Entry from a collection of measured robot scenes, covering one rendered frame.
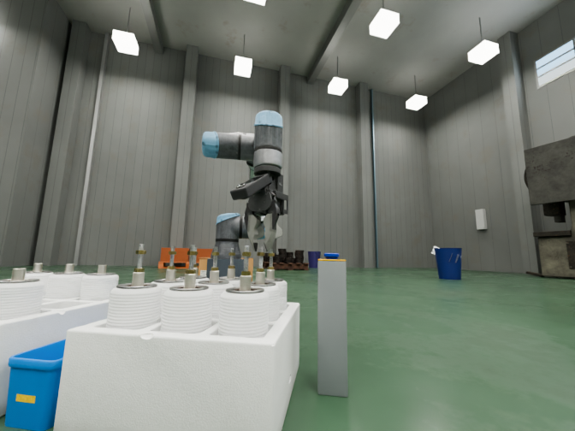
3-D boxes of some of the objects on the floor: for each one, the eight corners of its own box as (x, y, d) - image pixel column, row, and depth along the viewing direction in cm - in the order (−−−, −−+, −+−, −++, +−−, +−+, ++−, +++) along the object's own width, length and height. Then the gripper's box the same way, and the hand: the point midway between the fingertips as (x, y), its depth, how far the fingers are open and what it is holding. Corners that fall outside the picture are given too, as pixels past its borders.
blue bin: (119, 363, 77) (124, 320, 79) (153, 366, 76) (157, 322, 78) (-8, 428, 48) (3, 357, 50) (43, 435, 46) (53, 362, 48)
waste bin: (435, 279, 414) (432, 245, 422) (430, 277, 451) (429, 245, 459) (467, 280, 398) (465, 245, 406) (460, 278, 436) (458, 246, 444)
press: (658, 282, 429) (630, 130, 469) (611, 283, 398) (584, 120, 437) (554, 275, 561) (538, 157, 601) (512, 275, 530) (498, 150, 569)
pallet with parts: (292, 267, 735) (292, 250, 743) (310, 270, 600) (310, 248, 607) (258, 267, 711) (259, 249, 718) (269, 269, 575) (269, 247, 583)
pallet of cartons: (215, 267, 681) (216, 249, 688) (216, 268, 593) (216, 249, 600) (162, 266, 647) (163, 248, 654) (153, 268, 560) (155, 247, 567)
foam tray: (176, 356, 84) (181, 297, 86) (299, 365, 78) (299, 303, 81) (50, 439, 46) (66, 329, 48) (271, 470, 40) (274, 344, 42)
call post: (318, 380, 69) (318, 260, 73) (346, 383, 68) (344, 260, 72) (317, 394, 62) (317, 260, 66) (347, 398, 61) (346, 261, 65)
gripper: (294, 172, 71) (293, 252, 68) (262, 177, 76) (259, 251, 73) (277, 162, 64) (275, 251, 60) (242, 169, 69) (239, 250, 66)
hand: (259, 245), depth 65 cm, fingers open, 3 cm apart
